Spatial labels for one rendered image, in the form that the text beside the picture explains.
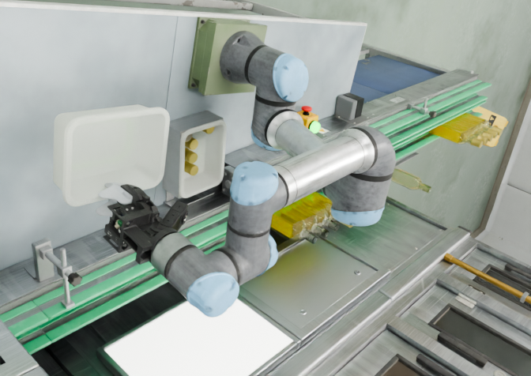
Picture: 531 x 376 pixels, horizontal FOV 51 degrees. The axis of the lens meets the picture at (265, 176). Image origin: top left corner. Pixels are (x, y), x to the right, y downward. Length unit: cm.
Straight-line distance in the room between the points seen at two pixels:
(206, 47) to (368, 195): 65
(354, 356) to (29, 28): 119
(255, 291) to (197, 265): 83
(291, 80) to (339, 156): 47
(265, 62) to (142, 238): 70
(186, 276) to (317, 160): 31
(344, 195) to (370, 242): 87
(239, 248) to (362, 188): 38
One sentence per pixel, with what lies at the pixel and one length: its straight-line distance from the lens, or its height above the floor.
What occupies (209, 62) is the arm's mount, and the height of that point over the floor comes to 83.
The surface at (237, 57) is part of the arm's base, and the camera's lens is 157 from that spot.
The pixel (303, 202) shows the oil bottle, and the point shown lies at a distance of 189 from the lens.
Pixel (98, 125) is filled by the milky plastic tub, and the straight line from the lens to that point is 112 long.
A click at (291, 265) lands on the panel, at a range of 185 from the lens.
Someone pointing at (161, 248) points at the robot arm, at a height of 133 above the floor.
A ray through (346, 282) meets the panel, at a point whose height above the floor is 125.
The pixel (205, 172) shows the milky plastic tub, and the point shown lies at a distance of 180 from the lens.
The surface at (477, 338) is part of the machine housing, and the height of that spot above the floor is 165.
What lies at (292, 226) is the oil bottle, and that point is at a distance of 177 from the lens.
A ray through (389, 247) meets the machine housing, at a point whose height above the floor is 122.
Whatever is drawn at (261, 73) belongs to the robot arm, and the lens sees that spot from 151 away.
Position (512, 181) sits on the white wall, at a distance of 800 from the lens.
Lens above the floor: 193
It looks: 34 degrees down
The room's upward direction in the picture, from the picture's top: 119 degrees clockwise
